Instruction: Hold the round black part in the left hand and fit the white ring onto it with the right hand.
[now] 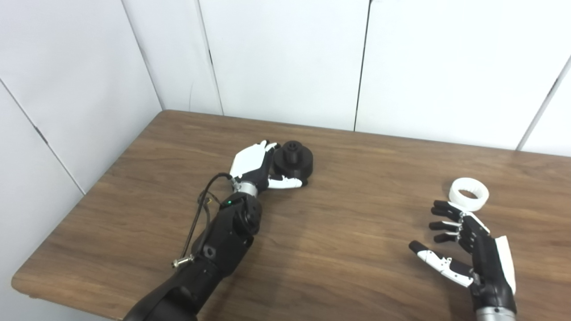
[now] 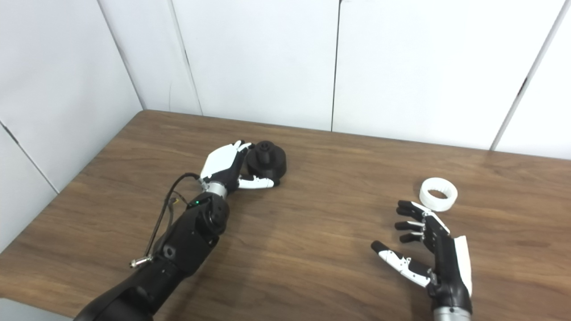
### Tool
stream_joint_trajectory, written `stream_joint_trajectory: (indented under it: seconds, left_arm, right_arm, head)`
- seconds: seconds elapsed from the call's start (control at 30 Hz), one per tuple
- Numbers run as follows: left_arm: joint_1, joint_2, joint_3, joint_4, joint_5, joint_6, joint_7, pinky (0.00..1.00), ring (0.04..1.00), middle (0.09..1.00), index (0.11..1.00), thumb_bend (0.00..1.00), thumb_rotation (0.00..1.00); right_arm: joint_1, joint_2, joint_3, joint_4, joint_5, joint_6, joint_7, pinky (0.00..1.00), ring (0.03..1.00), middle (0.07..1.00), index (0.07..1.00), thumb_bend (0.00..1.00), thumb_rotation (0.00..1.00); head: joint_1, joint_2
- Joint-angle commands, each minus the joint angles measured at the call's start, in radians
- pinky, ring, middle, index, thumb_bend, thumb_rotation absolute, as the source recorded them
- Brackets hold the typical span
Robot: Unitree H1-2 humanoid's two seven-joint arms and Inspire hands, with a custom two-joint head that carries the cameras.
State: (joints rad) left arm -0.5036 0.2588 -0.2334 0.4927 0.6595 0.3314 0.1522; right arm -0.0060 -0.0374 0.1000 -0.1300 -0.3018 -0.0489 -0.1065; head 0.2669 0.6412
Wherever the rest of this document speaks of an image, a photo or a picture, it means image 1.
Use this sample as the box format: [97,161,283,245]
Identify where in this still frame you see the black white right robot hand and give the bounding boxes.
[409,200,518,314]

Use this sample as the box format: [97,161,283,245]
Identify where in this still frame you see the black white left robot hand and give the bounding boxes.
[229,140,308,193]

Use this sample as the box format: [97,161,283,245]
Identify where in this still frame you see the round black stepped part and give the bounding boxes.
[272,141,314,181]

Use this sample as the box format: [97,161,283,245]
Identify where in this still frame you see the white toothed ring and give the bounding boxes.
[449,177,489,212]

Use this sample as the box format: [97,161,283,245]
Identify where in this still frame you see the thin left arm wire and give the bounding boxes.
[199,191,222,210]

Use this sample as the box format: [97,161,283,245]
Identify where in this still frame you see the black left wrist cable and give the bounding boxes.
[172,173,233,269]

